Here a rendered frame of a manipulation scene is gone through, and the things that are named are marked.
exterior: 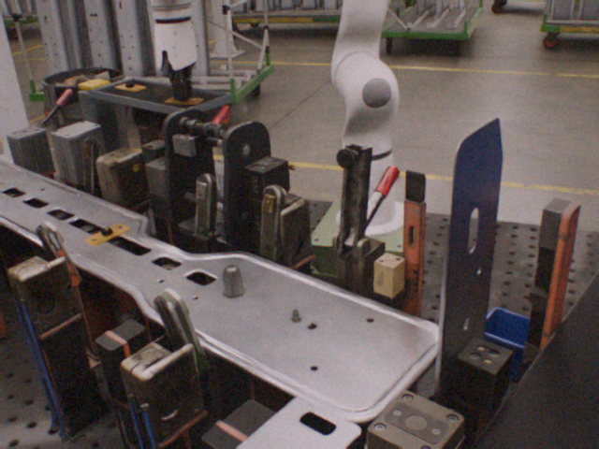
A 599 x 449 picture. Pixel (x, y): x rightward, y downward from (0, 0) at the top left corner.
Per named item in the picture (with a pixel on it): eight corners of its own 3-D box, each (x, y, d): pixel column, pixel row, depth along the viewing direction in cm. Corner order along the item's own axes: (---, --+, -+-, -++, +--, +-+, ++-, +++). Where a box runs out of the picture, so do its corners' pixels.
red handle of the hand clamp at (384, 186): (335, 239, 98) (382, 161, 102) (340, 247, 99) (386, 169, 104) (357, 247, 95) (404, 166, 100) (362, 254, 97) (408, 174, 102)
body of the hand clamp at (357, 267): (337, 412, 115) (332, 246, 99) (358, 391, 120) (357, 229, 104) (364, 425, 112) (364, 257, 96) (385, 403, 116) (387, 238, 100)
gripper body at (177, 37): (170, 10, 136) (177, 61, 141) (144, 18, 128) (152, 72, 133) (199, 9, 133) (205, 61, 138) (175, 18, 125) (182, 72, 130)
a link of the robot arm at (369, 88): (384, 139, 158) (377, 45, 147) (408, 166, 142) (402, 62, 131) (338, 148, 157) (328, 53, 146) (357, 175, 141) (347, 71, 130)
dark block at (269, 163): (261, 352, 133) (242, 166, 113) (283, 335, 137) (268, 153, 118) (279, 360, 130) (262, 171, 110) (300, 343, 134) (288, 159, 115)
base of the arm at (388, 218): (356, 198, 173) (350, 135, 164) (421, 208, 163) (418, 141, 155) (323, 230, 159) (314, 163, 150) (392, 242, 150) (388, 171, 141)
